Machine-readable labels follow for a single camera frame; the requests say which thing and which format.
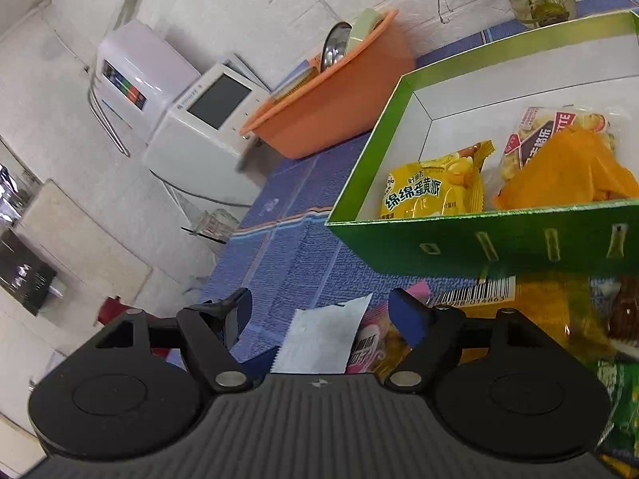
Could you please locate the orange plastic basin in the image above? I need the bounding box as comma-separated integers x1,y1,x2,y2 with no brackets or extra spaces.
238,8,417,160

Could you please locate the red stool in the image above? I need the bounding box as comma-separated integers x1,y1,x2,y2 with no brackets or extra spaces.
97,295,171,360

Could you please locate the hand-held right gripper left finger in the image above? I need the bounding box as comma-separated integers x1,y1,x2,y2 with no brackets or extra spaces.
92,287,254,394

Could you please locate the green cardboard box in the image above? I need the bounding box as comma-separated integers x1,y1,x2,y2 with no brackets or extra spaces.
325,10,639,280

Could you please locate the orange snack packet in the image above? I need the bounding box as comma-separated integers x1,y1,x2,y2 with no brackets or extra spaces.
492,127,639,213

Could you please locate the metal bowl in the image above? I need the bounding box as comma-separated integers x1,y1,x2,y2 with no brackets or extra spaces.
319,22,353,73

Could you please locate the white appliance with colour label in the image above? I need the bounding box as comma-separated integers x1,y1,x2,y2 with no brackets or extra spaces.
95,20,203,125

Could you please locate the green snack packet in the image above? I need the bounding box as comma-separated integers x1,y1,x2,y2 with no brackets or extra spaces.
591,356,639,479

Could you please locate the black cabinet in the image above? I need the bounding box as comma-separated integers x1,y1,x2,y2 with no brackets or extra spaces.
0,227,58,317

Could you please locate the pale green tape roll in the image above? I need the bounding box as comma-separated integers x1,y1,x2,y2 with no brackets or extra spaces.
347,8,385,53

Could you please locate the white snack packet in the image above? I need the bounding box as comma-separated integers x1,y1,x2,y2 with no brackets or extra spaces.
270,293,374,375

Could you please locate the white appliance with screen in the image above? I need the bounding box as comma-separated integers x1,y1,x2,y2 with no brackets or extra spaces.
142,52,280,208

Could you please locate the cream biscuit packet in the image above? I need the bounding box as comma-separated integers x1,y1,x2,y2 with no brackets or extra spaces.
499,105,620,185

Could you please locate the clear glass cup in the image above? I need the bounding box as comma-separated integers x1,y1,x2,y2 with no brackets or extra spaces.
182,207,240,245

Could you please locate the yellow book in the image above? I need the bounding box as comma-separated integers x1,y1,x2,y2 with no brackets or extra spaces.
272,57,320,103

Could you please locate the yellow snack packet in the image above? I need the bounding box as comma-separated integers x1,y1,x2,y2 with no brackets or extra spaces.
379,140,495,220

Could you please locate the clear yellow snack bag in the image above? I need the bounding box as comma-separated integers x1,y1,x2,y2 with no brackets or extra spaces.
374,274,622,382

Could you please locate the pink snack packet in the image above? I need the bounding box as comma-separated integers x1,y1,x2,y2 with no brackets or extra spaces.
344,279,433,375

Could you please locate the brown snack packet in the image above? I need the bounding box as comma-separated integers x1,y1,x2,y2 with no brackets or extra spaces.
606,274,639,347

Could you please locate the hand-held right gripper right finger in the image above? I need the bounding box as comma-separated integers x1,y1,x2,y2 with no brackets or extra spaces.
382,287,555,394

